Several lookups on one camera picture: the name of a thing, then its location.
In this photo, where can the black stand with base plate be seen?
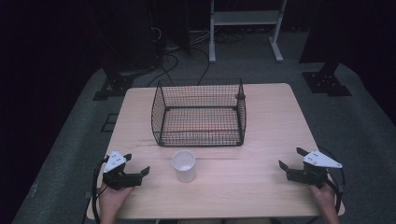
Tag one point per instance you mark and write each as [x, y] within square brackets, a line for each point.
[327, 82]
[113, 85]

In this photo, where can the person's left hand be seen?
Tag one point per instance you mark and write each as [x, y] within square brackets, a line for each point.
[112, 199]

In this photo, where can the white plastic cup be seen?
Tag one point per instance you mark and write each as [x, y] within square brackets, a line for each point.
[184, 168]

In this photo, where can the white metal stand frame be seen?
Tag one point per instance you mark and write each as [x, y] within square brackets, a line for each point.
[246, 18]

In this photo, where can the person's right hand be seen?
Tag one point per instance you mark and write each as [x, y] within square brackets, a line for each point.
[324, 196]

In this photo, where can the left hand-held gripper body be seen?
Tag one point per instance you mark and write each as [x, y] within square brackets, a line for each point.
[120, 180]

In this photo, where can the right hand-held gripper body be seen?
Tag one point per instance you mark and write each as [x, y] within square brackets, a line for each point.
[311, 175]

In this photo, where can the black tape square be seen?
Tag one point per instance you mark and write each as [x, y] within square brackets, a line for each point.
[109, 122]

